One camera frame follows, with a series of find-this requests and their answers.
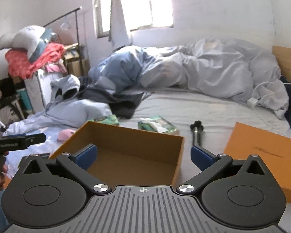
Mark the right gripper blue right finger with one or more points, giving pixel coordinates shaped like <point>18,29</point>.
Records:
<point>212,167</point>

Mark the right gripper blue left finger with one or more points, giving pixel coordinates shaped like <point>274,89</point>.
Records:
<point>75,166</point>

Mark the person left hand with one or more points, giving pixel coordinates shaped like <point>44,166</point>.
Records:
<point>0,174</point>

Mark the pink computer mouse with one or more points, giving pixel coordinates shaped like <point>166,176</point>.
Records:
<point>65,134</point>

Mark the open orange cardboard box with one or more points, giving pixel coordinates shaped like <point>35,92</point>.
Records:
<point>128,157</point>

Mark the grey hooded jacket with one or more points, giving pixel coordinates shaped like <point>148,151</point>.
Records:
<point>64,108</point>

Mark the green tissue pack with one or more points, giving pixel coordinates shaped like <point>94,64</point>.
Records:
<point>110,120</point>

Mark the green white tissue packet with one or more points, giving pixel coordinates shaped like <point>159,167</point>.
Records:
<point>158,124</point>

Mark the white radiator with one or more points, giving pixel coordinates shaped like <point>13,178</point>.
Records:
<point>39,88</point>

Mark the orange box lid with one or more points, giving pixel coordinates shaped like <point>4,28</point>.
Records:
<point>275,151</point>

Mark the black clothing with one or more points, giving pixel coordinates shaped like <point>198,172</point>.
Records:
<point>121,105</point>

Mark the cardboard boxes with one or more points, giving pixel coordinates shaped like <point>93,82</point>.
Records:
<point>75,61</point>

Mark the grey blue duvet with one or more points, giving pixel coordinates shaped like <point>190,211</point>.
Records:
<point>221,68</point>

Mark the plush toy pillow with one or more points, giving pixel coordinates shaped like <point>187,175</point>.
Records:
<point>34,39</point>

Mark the wooden headboard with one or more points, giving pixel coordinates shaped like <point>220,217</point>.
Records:
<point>283,56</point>

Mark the white hanging curtain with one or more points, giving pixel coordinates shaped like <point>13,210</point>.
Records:
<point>119,33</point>

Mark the window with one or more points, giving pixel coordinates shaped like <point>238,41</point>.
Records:
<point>138,14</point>

